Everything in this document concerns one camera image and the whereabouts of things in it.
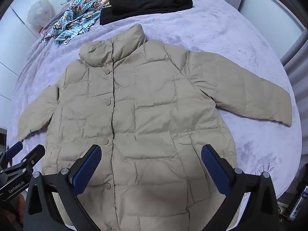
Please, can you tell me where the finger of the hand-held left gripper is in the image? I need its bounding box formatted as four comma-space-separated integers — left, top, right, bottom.
20, 144, 46, 171
6, 141, 23, 160

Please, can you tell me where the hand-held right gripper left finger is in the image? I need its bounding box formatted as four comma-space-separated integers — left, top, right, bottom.
24, 145, 102, 231

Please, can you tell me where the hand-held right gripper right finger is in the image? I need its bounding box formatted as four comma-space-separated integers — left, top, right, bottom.
201, 144, 281, 231

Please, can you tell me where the beige puffer jacket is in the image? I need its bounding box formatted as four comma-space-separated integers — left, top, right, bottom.
17, 23, 292, 231

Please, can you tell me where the blue printed box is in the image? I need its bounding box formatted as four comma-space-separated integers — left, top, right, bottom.
288, 186, 308, 220

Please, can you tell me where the white wardrobe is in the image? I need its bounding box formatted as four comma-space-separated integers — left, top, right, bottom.
0, 5, 40, 130

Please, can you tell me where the lavender bed blanket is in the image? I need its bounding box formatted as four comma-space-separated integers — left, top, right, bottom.
6, 0, 302, 231

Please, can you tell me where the blue monkey print garment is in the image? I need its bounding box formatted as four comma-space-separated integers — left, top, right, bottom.
44, 0, 104, 46

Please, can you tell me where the black folded garment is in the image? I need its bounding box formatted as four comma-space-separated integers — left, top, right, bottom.
99, 0, 193, 26

